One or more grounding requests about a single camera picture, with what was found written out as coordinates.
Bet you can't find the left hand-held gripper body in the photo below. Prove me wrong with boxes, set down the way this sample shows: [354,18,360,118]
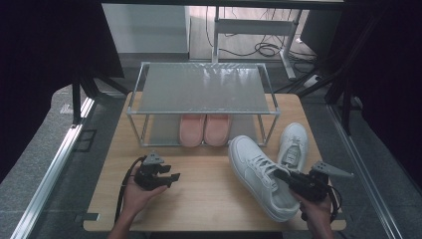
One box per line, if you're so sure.
[133,150,167,192]

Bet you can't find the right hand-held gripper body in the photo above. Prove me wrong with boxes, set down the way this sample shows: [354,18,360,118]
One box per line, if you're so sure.
[288,160,354,202]

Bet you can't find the white sneaker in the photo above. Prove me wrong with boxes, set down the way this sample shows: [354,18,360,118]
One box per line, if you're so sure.
[227,134,302,223]
[277,122,310,173]

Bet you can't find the pink slipper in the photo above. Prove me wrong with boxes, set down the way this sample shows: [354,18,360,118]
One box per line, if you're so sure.
[178,114,207,147]
[203,114,233,147]

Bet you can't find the metal two-tier shoe rack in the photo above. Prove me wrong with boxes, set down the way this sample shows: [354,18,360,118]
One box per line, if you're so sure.
[126,62,282,147]

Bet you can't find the person's left hand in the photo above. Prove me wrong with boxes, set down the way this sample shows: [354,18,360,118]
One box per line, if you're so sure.
[122,165,168,217]

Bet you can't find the person's right hand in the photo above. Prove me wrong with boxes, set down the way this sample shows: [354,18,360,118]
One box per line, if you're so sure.
[292,190,333,230]

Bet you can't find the black floor plate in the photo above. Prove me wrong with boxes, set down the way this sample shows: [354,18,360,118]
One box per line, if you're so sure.
[74,128,98,153]

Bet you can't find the black metal stand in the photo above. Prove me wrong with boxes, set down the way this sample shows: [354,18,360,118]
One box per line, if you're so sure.
[275,66,382,135]
[71,66,130,125]

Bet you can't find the white power strip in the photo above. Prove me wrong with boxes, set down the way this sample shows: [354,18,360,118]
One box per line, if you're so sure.
[302,73,322,89]

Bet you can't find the dark curtain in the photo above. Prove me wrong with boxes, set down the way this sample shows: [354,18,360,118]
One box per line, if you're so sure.
[0,0,125,183]
[331,0,422,187]

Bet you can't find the white cabinet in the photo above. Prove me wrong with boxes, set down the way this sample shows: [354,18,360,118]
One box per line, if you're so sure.
[102,3,191,54]

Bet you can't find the black box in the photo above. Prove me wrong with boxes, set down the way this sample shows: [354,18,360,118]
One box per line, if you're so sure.
[300,9,342,58]

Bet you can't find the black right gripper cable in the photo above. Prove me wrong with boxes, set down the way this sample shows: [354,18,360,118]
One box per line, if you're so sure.
[326,185,342,223]

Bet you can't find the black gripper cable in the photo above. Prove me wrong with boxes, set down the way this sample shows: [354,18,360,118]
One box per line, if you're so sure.
[113,155,147,223]
[326,185,342,223]

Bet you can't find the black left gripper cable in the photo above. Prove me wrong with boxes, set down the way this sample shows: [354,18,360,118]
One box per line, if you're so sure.
[113,155,147,223]

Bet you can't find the aluminium rail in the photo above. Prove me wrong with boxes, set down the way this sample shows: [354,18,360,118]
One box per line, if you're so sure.
[326,103,404,239]
[9,97,96,239]

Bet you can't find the black floor cables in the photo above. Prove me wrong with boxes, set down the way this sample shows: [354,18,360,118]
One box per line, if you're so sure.
[205,6,317,64]

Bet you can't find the white desk frame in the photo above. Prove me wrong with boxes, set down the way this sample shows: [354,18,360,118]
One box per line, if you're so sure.
[212,6,305,81]

